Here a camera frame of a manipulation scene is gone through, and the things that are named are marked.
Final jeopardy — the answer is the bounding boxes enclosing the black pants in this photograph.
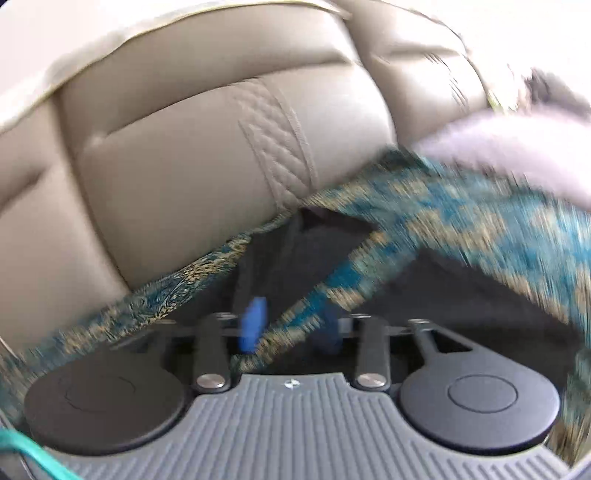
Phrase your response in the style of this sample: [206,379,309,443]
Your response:
[175,208,579,372]

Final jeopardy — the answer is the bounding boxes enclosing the green cable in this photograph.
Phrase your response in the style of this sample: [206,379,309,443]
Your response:
[0,428,85,480]

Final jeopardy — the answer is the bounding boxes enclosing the teal and gold paisley blanket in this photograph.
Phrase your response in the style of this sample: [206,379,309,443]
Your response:
[0,148,591,464]

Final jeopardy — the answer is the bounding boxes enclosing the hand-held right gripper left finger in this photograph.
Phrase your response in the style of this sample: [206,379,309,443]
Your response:
[113,298,269,394]

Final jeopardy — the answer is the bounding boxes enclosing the beige leather headboard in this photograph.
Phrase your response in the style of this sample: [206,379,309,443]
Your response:
[0,0,513,298]

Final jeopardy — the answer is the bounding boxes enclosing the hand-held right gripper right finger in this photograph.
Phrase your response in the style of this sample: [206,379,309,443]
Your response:
[318,300,468,392]

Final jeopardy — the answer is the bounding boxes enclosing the light pink pillow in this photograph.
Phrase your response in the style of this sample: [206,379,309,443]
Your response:
[413,107,591,206]

